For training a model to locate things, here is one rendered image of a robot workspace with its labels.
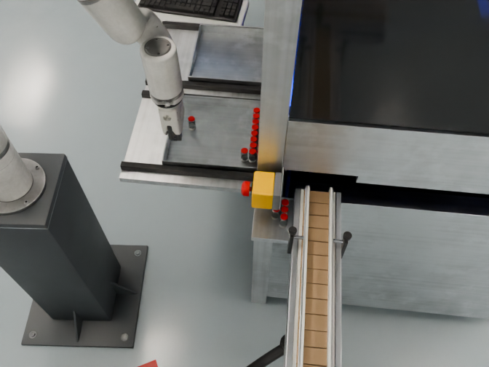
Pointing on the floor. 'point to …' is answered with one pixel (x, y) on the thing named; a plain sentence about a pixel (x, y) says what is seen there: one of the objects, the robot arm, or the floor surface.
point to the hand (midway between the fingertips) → (175, 134)
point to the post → (274, 111)
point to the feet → (270, 355)
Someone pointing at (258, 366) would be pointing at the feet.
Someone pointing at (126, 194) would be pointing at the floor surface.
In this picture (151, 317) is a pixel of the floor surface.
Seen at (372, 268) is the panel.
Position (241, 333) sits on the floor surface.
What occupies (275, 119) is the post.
